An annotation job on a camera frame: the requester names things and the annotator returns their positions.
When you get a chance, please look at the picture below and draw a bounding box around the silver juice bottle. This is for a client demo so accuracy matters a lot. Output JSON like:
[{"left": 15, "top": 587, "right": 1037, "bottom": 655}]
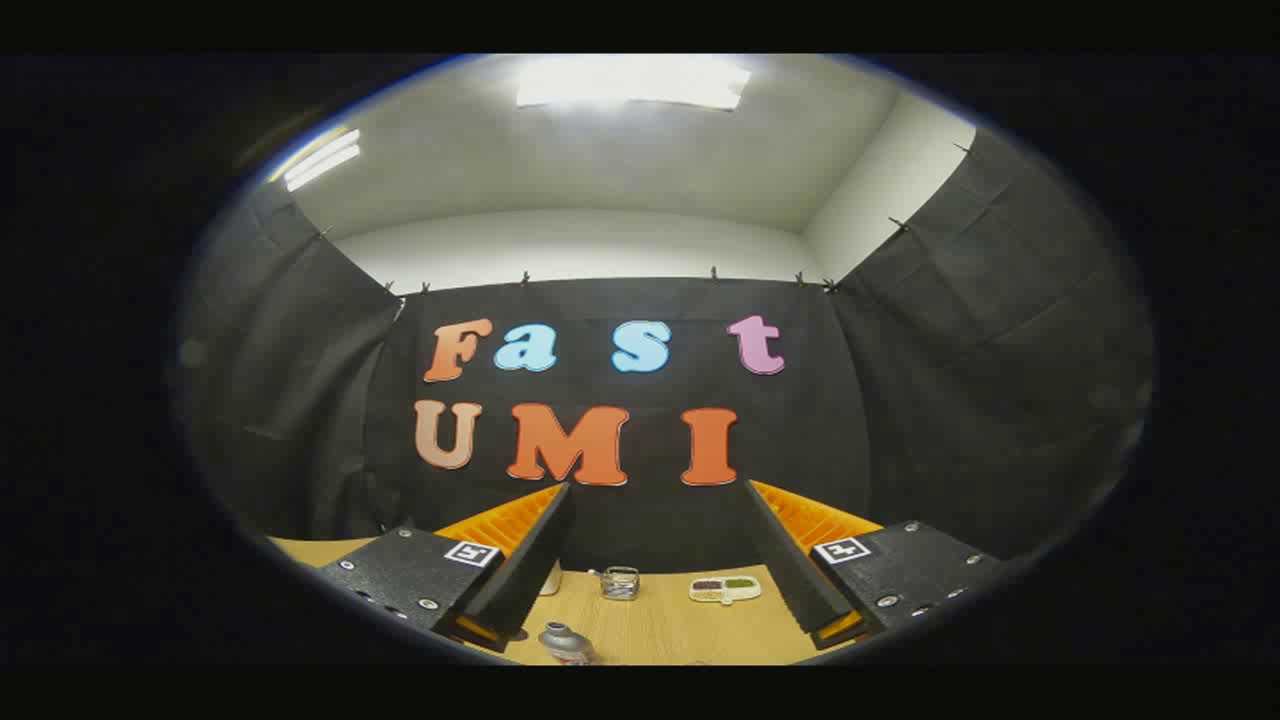
[{"left": 538, "top": 621, "right": 598, "bottom": 666}]

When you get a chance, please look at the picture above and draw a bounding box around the wooden table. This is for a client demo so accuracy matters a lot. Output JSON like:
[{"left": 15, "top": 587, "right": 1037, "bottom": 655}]
[{"left": 268, "top": 537, "right": 861, "bottom": 666}]

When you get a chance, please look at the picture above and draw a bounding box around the narrow ceiling light strip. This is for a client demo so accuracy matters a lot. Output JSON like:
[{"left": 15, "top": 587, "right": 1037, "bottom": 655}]
[{"left": 270, "top": 128, "right": 361, "bottom": 193}]

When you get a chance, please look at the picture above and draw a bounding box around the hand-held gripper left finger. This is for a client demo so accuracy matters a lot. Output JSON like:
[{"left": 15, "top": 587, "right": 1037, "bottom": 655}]
[{"left": 318, "top": 483, "right": 577, "bottom": 653}]

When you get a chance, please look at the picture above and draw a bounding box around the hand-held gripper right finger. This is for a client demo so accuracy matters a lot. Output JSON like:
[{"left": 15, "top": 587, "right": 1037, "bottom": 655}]
[{"left": 742, "top": 480, "right": 1004, "bottom": 651}]

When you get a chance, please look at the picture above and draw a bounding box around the white compartment tray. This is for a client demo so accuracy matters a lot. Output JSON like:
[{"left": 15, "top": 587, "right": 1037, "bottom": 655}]
[{"left": 689, "top": 575, "right": 762, "bottom": 606}]

